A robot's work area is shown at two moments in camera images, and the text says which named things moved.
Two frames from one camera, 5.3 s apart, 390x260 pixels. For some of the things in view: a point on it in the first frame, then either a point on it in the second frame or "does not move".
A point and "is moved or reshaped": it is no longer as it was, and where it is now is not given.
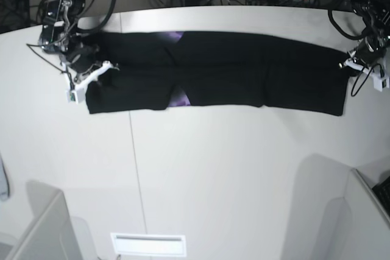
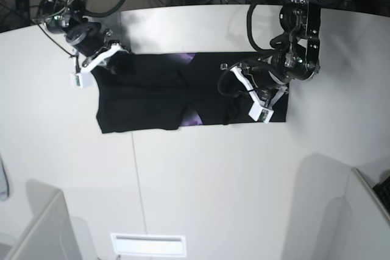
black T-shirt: x=157 y=70 is moved or reshaped
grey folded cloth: x=4 y=189 does not move
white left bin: x=52 y=234 does not move
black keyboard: x=382 y=190 does not move
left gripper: x=370 y=53 -> x=267 y=75
